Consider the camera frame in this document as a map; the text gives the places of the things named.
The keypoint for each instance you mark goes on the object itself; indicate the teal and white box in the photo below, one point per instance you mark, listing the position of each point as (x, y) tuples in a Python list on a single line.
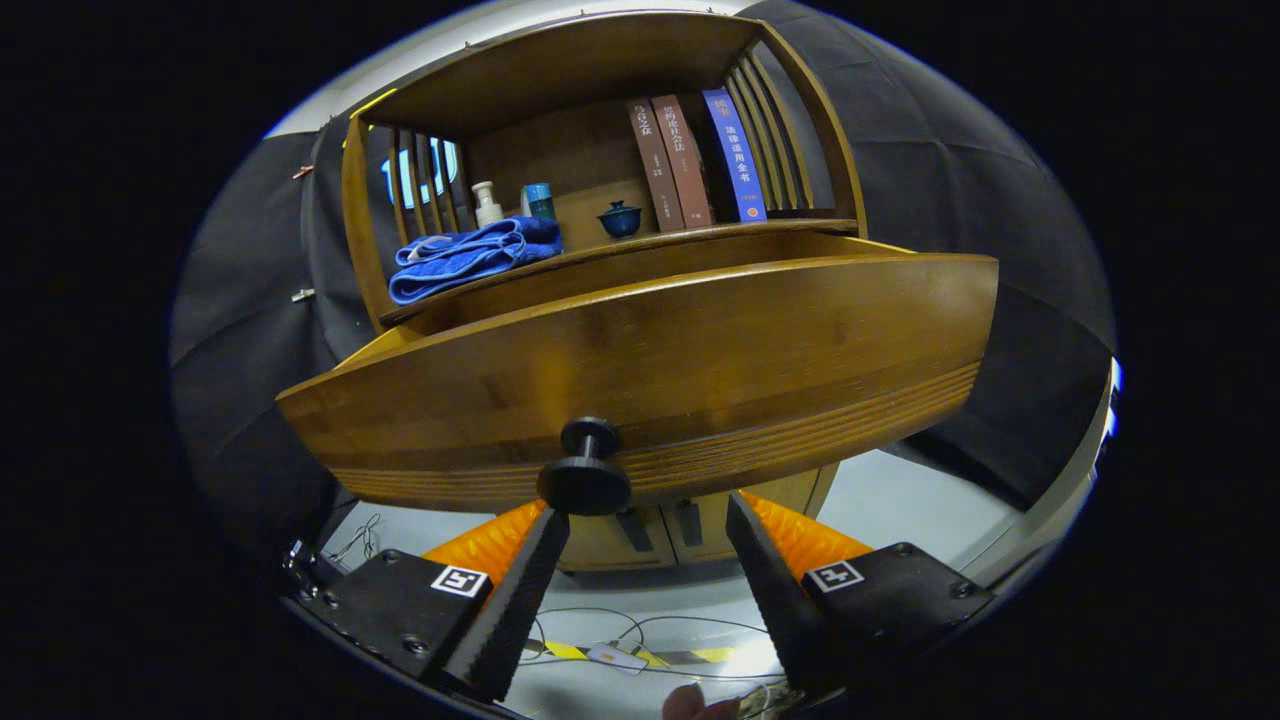
[(540, 203)]

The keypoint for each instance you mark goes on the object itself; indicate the reddish brown book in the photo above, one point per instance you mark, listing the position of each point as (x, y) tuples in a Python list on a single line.
[(685, 160)]

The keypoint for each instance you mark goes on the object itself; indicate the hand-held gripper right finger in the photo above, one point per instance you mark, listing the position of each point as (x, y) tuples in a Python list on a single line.
[(780, 600)]

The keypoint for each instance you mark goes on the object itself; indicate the blue book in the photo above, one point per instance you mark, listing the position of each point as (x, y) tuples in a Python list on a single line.
[(737, 155)]

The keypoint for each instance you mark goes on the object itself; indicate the small white floor device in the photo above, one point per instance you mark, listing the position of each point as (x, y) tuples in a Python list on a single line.
[(615, 657)]

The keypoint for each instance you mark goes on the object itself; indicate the dark brown book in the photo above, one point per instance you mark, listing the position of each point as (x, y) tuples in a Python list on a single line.
[(655, 165)]

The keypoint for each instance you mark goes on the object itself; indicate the wooden cabinet door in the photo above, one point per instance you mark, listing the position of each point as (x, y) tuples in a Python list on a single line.
[(715, 520), (600, 545)]

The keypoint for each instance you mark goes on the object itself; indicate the wooden cabinet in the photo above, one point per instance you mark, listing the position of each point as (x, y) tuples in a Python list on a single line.
[(560, 70)]

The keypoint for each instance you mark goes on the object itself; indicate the black backdrop cloth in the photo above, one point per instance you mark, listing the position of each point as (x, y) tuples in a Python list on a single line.
[(1000, 250)]

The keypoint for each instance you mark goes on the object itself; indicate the folded blue towel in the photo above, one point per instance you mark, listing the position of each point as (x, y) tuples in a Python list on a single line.
[(470, 260)]

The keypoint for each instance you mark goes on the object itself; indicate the wooden countertop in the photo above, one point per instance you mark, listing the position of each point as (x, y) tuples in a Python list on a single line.
[(590, 250)]

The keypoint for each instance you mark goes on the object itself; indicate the yellow black floor tape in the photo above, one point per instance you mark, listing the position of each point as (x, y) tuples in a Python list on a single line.
[(700, 656)]

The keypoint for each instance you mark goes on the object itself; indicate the white pump bottle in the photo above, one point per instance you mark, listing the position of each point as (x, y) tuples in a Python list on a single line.
[(487, 208)]

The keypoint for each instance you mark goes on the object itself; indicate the blue lidded teacup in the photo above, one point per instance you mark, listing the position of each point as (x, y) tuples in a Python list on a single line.
[(620, 222)]

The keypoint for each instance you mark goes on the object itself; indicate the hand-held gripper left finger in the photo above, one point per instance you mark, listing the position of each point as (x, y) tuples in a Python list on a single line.
[(505, 610)]

